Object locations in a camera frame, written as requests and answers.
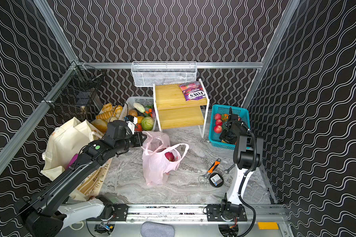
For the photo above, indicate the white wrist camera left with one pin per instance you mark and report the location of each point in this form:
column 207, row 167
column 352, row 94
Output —
column 131, row 121

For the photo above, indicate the green cabbage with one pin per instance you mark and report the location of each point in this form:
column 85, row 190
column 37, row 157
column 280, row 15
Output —
column 147, row 124

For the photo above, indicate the cream canvas tote bag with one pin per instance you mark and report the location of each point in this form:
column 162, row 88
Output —
column 66, row 141

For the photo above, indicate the wooden two-tier shelf rack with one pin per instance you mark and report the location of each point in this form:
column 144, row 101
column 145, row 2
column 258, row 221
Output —
column 173, row 111

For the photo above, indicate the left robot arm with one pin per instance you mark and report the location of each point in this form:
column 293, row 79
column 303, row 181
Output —
column 44, row 215

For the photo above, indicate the teal plastic fruit basket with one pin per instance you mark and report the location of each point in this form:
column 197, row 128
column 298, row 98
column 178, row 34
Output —
column 214, row 138

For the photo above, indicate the silver wrench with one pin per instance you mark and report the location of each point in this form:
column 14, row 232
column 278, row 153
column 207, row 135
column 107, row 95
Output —
column 227, row 171

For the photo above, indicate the white plastic vegetable basket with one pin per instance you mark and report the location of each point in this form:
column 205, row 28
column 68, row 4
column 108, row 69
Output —
column 146, row 102

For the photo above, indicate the grey cloth pad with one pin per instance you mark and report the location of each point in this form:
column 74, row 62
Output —
column 152, row 229

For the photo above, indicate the black round tape measure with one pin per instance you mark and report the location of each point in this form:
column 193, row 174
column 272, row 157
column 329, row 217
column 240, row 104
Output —
column 216, row 180

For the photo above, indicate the red tomato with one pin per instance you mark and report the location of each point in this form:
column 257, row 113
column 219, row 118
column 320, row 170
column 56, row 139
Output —
column 138, row 127

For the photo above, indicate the metal base rail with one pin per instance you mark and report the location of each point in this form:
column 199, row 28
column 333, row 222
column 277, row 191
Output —
column 178, row 214

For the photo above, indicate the pink dragon fruit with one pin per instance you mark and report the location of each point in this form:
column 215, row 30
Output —
column 170, row 156

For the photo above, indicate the purple Fox's candy bag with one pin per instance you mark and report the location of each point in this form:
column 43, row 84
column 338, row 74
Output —
column 192, row 91

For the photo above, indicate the long braided bread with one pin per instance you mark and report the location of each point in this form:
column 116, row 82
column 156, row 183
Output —
column 106, row 115

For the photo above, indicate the white wire wall basket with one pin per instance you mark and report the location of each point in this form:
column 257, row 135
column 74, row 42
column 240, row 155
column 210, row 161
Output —
column 149, row 73

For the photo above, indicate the brown potato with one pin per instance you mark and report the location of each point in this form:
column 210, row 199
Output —
column 133, row 112

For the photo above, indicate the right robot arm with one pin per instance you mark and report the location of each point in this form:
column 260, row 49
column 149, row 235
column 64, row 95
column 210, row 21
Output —
column 247, row 157

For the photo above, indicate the yellow orange vegetable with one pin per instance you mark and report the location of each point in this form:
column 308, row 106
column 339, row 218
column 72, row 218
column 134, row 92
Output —
column 139, row 119

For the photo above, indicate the large bread loaf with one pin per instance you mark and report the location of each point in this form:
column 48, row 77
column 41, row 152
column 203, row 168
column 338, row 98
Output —
column 100, row 124

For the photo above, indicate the red apple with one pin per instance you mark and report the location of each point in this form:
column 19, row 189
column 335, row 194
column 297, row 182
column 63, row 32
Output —
column 218, row 129

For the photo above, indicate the purple snack packet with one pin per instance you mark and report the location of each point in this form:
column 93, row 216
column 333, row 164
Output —
column 72, row 160

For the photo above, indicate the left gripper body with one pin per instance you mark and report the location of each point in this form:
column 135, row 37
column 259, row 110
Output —
column 139, row 139

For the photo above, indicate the black wire wall basket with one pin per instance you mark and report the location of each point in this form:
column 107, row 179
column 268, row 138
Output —
column 78, row 96

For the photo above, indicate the orange box cutter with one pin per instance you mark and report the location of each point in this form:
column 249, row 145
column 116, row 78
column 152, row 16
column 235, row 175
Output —
column 204, row 178

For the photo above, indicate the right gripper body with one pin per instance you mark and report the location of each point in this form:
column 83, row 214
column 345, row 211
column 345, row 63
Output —
column 231, row 123

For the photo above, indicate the pink plastic grocery bag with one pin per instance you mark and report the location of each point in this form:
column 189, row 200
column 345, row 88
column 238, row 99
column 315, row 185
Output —
column 155, row 166

